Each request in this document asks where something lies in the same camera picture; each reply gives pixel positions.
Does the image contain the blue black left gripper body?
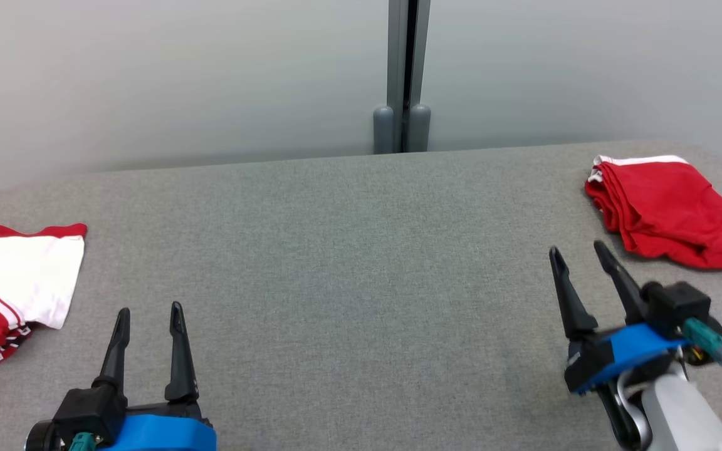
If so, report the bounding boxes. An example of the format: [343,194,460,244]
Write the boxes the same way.
[26,401,217,451]

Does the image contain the red shorts with white waistband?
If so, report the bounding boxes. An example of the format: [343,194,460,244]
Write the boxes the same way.
[585,154,722,272]

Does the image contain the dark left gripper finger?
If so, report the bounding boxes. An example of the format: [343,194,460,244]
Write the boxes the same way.
[93,308,131,389]
[165,302,199,403]

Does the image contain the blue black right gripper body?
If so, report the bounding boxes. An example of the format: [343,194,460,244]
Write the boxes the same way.
[563,316,722,395]

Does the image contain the right black cable teal plug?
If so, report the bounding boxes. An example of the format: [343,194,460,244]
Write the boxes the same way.
[681,318,722,415]

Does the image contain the grey partition post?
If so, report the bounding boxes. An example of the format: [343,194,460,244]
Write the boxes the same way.
[373,0,432,154]

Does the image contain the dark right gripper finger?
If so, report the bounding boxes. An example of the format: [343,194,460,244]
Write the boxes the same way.
[549,246,599,342]
[594,241,651,325]

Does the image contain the red white basketball jersey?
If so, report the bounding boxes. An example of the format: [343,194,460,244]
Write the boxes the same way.
[0,223,88,369]

